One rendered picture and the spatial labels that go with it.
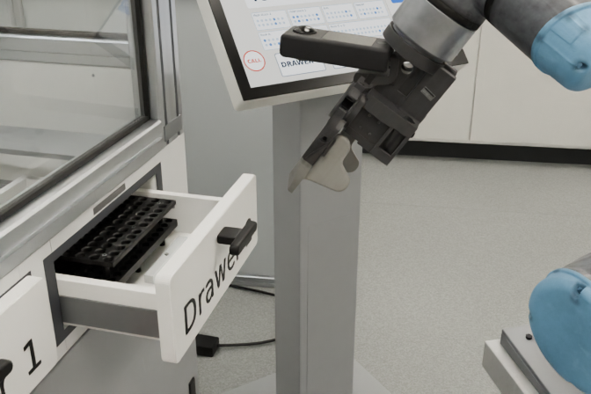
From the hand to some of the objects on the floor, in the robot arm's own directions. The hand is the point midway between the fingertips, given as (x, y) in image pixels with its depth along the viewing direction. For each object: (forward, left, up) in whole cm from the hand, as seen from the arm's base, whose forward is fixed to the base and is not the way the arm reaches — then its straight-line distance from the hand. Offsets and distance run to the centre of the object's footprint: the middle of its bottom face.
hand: (295, 172), depth 78 cm
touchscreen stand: (-15, -56, -103) cm, 119 cm away
